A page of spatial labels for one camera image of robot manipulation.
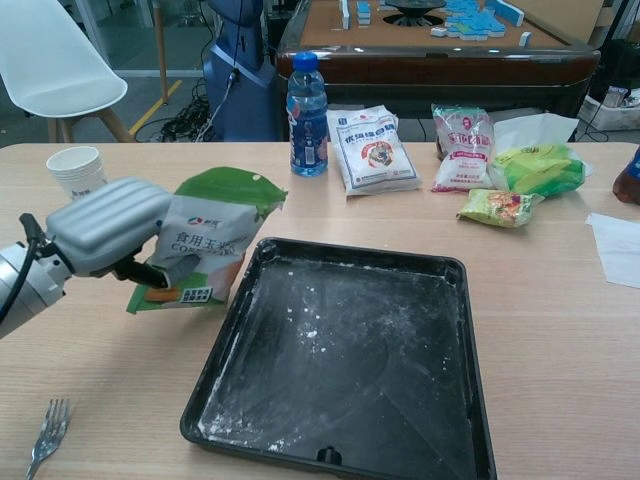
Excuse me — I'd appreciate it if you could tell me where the blue capped water bottle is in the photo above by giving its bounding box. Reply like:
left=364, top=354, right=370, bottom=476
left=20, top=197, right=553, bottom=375
left=285, top=51, right=329, bottom=178

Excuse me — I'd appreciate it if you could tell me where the white sugar bag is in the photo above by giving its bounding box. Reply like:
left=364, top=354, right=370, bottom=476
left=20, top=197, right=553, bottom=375
left=326, top=104, right=421, bottom=197

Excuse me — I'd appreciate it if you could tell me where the silver metal fork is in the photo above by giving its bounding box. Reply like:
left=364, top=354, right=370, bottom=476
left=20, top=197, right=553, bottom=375
left=24, top=398, right=71, bottom=480

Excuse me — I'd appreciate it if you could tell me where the white paper cup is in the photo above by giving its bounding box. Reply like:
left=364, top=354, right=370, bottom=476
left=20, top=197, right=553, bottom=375
left=45, top=145, right=109, bottom=202

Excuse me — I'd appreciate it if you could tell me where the brown mahjong table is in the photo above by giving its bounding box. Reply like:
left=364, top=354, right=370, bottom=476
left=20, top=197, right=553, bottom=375
left=274, top=0, right=601, bottom=136

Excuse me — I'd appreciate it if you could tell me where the dark cola bottle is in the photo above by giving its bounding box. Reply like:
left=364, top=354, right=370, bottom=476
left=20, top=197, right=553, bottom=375
left=613, top=144, right=640, bottom=204

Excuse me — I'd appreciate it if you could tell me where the green white cornstarch bag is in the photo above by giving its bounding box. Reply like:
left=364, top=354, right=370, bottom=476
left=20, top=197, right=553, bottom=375
left=124, top=167, right=289, bottom=316

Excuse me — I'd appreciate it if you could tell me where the small green snack packet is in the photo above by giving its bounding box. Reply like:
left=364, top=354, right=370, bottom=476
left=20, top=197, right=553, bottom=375
left=455, top=188, right=545, bottom=229

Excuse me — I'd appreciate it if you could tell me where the black baking tray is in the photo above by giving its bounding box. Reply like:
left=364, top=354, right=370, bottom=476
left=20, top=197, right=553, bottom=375
left=179, top=237, right=498, bottom=480

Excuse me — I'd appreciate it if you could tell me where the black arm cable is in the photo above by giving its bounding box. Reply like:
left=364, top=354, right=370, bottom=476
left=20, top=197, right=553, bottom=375
left=0, top=213, right=49, bottom=324

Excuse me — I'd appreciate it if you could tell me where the white paper napkin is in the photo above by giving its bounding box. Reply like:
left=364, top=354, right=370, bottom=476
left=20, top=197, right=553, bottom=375
left=584, top=212, right=640, bottom=290

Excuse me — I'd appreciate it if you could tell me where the black floor cable bundle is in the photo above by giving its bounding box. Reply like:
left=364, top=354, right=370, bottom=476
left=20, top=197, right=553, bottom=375
left=134, top=89, right=221, bottom=144

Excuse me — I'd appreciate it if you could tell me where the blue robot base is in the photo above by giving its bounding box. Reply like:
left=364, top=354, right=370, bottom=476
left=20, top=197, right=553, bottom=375
left=202, top=0, right=277, bottom=143

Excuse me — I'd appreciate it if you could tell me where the black mahjong table centre hub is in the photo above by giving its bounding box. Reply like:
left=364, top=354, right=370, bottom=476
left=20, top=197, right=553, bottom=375
left=382, top=0, right=444, bottom=28

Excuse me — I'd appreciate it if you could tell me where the white chair with wooden legs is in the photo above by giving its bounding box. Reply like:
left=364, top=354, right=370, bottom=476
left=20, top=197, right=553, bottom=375
left=0, top=0, right=132, bottom=144

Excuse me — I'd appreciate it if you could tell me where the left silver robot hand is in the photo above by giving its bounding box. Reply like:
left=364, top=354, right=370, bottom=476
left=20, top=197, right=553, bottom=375
left=45, top=175, right=201, bottom=291

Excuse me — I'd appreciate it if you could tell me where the pink print salt bag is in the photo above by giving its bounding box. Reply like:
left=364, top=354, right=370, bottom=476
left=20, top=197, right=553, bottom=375
left=430, top=103, right=496, bottom=194

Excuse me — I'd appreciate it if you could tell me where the clear bag with green contents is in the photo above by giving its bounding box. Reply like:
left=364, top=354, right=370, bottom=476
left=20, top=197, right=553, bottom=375
left=487, top=113, right=594, bottom=199

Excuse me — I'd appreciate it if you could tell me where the white cardboard box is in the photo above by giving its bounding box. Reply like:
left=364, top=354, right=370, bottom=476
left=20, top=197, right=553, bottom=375
left=579, top=84, right=640, bottom=132

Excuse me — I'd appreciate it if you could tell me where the heap of blue mahjong tiles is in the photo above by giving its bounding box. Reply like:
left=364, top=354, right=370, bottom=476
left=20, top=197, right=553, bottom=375
left=443, top=0, right=524, bottom=41

